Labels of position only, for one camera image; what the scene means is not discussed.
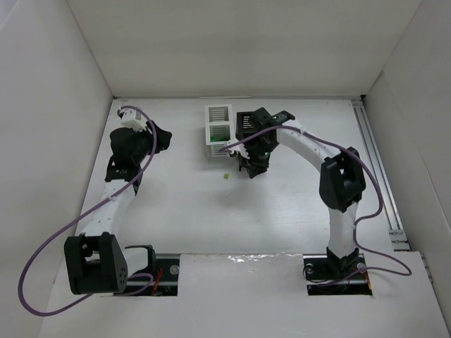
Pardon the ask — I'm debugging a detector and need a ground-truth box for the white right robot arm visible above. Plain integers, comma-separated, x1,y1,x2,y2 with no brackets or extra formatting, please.
235,108,366,280

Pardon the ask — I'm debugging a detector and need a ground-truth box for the white two-slot container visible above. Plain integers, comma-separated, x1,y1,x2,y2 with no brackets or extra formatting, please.
204,104,235,158

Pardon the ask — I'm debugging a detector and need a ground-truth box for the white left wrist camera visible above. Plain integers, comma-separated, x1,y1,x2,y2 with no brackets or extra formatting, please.
117,108,147,132

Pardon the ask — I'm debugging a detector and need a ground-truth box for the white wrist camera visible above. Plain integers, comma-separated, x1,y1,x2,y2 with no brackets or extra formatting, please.
226,139,250,159
117,108,147,132

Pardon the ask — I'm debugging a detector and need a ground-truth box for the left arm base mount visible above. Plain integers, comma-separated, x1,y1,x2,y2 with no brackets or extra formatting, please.
115,253,180,297

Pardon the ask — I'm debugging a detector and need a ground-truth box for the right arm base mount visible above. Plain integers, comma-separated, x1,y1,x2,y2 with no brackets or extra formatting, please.
302,254,373,296

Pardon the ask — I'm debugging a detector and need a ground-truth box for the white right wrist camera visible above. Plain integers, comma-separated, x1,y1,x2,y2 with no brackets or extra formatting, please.
226,139,250,159

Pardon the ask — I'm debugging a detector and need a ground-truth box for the aluminium rail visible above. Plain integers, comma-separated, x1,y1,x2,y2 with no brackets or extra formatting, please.
351,97,411,251

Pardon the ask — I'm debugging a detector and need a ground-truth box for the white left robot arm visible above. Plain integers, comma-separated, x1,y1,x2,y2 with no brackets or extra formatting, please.
64,124,172,294

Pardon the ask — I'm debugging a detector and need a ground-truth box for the black two-slot container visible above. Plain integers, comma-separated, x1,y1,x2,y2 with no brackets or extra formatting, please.
235,111,269,173

